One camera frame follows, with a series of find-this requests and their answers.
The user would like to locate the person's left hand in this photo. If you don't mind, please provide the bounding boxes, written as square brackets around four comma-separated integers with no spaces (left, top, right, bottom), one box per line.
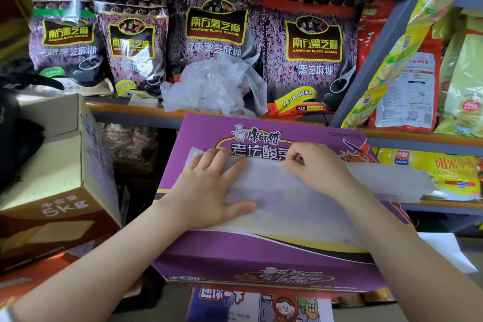
[162,148,258,231]

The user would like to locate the person's right hand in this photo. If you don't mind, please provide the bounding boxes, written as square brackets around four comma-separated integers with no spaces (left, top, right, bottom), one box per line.
[281,142,362,202]

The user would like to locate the purple noodle carton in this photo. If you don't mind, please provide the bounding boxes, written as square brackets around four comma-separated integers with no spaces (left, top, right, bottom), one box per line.
[152,112,416,295]

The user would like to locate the person's right forearm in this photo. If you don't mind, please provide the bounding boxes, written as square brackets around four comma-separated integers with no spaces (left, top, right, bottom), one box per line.
[334,181,483,322]

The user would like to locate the person's left forearm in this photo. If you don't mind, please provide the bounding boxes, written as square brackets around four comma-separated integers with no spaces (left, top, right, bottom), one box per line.
[7,203,206,322]

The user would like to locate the clear bag of brown snacks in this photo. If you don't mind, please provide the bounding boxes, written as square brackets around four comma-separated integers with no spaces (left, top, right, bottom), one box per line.
[99,123,160,173]

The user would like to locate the crumpled clear plastic bag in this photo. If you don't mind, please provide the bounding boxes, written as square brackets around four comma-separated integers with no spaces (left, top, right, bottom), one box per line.
[160,52,269,118]

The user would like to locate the cartoon printed carton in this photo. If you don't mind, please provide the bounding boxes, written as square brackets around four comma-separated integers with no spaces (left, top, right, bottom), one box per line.
[186,287,335,322]

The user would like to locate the red-banded purple sesame packet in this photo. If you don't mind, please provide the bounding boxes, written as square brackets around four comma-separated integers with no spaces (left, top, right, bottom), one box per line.
[167,0,265,85]
[261,0,360,116]

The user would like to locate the brown cardboard box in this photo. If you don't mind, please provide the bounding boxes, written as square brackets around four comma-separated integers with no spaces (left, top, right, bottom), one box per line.
[0,93,122,271]

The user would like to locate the red and white packet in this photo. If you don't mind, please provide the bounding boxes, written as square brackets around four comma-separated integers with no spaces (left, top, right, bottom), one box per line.
[368,27,444,134]

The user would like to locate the yellow oatmeal packet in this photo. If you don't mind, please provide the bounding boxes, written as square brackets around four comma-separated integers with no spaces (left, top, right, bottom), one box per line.
[377,147,483,202]

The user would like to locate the grey metal shelf rack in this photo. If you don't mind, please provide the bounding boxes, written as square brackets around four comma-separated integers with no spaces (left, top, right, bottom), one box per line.
[0,0,483,237]

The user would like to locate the red snack packet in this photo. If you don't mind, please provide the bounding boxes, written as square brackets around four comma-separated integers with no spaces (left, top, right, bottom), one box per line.
[356,0,397,74]

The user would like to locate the white paper sheet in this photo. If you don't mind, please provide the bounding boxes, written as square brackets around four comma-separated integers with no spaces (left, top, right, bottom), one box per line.
[416,232,478,274]

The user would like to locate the black bag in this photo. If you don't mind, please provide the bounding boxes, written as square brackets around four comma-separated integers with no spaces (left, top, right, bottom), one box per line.
[0,63,65,192]

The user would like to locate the pale green packet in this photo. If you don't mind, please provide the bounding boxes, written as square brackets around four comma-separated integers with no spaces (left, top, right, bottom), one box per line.
[433,8,483,138]

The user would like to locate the yellow-green cereal packet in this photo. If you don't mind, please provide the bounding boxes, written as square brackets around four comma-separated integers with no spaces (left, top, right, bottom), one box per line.
[341,0,483,130]

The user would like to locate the red carton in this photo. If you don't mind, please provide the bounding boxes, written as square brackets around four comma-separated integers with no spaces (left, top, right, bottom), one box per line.
[0,252,82,309]

